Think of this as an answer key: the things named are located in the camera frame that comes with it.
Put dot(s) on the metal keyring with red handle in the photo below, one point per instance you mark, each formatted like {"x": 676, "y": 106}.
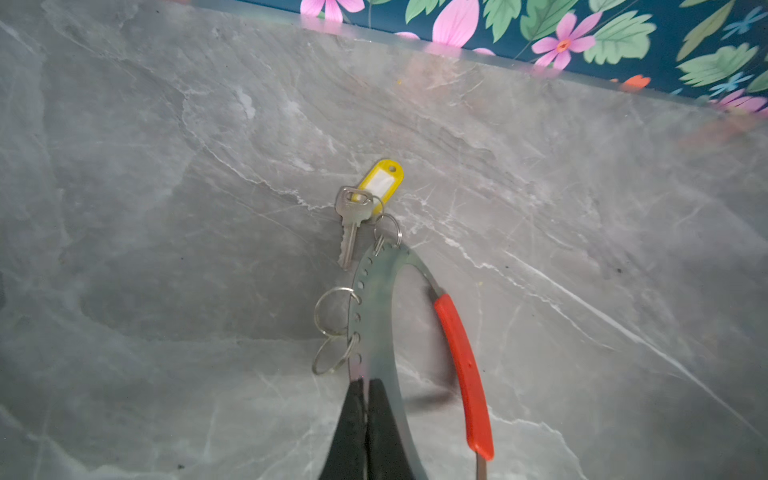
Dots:
{"x": 405, "y": 330}

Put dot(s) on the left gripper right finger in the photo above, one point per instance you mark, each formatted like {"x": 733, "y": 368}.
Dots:
{"x": 386, "y": 457}

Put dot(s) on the yellow key tag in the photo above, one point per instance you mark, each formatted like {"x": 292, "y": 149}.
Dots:
{"x": 383, "y": 179}

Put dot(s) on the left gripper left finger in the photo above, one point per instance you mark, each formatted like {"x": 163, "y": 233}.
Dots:
{"x": 346, "y": 459}

